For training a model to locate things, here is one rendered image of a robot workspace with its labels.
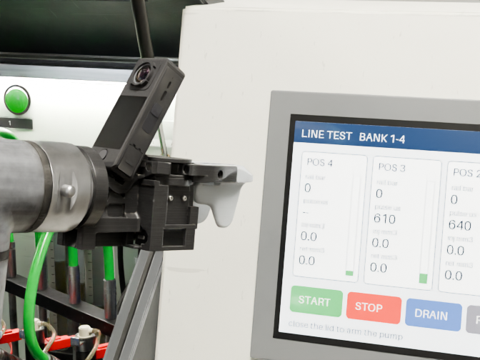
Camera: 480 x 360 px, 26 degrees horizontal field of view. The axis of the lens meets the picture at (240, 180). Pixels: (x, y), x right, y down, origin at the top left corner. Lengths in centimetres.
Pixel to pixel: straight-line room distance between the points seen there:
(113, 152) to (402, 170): 52
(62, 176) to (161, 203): 11
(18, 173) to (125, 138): 12
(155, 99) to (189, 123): 50
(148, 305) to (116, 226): 50
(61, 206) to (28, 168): 4
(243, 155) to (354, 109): 16
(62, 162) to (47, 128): 91
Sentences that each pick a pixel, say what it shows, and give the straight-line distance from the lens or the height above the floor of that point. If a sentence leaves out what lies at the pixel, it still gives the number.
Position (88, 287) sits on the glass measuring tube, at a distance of 177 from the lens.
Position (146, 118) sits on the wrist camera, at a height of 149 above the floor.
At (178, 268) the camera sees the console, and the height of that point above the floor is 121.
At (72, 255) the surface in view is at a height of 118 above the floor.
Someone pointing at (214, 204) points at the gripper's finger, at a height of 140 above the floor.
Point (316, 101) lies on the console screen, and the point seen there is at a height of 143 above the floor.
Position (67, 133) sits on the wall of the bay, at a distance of 173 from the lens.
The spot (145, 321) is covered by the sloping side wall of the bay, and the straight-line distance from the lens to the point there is 138.
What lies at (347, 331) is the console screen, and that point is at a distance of 133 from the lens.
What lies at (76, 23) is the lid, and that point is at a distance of 161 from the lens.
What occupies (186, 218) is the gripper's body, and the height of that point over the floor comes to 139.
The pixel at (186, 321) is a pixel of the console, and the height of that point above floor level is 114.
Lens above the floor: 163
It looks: 13 degrees down
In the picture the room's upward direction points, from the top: straight up
